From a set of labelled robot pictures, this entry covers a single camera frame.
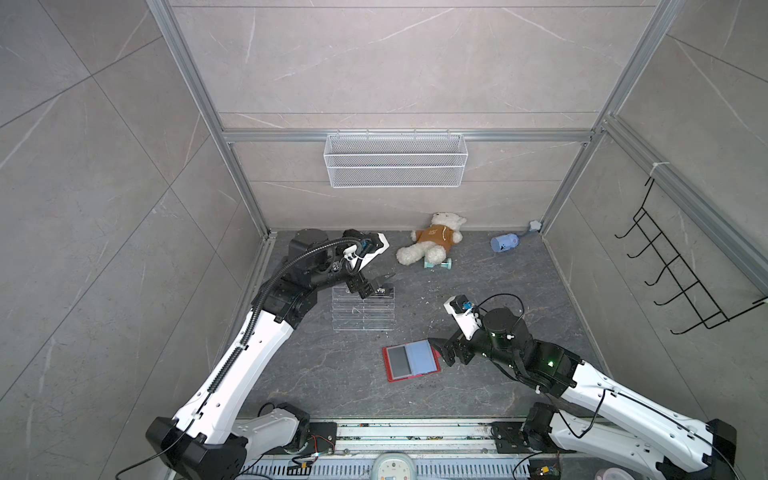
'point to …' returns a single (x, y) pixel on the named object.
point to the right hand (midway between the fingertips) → (442, 324)
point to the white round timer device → (392, 466)
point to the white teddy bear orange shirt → (434, 241)
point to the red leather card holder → (410, 360)
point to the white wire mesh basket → (389, 161)
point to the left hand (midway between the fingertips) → (380, 246)
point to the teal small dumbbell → (447, 264)
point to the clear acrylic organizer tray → (351, 312)
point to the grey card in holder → (399, 362)
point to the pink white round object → (613, 473)
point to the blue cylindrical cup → (504, 242)
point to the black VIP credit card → (388, 291)
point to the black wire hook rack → (701, 302)
